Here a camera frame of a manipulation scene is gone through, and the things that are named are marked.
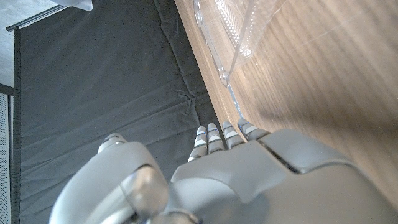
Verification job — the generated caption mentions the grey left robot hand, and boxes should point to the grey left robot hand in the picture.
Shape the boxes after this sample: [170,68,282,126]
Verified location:
[48,117,398,224]

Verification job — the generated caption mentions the frosted pitcher with blue lid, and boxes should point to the frosted pitcher with blue lid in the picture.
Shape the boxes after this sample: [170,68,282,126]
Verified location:
[51,0,93,12]

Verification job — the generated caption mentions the grey tape outline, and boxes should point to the grey tape outline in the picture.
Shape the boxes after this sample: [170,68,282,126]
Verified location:
[226,83,245,119]

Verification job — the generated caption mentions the black backdrop curtain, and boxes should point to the black backdrop curtain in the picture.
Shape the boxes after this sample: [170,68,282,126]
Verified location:
[9,0,224,224]

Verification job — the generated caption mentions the clear plastic clamshell container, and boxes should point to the clear plastic clamshell container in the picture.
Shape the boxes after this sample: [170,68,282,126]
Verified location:
[194,0,282,88]

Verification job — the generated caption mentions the grey perforated panel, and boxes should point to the grey perforated panel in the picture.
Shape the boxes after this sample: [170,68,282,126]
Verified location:
[0,92,15,224]

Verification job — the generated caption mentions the backdrop stand pole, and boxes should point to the backdrop stand pole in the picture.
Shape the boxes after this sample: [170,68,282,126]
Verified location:
[5,4,68,32]

